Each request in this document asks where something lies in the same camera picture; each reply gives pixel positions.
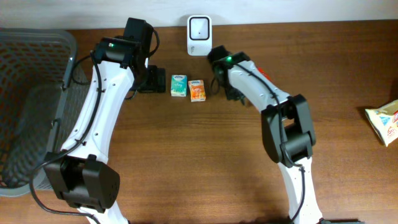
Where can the green tissue pack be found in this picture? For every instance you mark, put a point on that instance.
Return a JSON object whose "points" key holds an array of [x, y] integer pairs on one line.
{"points": [[178, 85]]}

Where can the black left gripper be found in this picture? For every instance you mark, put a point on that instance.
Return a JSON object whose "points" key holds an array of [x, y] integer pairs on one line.
{"points": [[157, 80]]}

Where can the cream snack bag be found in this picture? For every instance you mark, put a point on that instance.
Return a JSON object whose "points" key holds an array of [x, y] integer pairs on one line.
{"points": [[384, 121]]}

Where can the grey plastic mesh basket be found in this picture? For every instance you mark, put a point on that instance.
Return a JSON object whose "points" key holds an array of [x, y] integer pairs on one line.
{"points": [[42, 94]]}

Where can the white barcode scanner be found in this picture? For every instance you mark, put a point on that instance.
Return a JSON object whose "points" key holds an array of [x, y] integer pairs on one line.
{"points": [[199, 35]]}

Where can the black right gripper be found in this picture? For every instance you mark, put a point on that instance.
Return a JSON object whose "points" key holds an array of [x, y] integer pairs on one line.
{"points": [[234, 94]]}

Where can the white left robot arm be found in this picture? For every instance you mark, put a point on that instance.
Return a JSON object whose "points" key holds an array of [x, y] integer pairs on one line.
{"points": [[78, 173]]}

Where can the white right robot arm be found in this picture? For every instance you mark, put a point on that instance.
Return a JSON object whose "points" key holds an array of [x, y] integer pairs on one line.
{"points": [[288, 134]]}

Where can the orange tissue pack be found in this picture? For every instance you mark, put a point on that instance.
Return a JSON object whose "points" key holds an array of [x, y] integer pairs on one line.
{"points": [[197, 90]]}

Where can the red snack bag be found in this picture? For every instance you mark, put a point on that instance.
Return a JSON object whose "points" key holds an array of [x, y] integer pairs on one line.
{"points": [[264, 73]]}

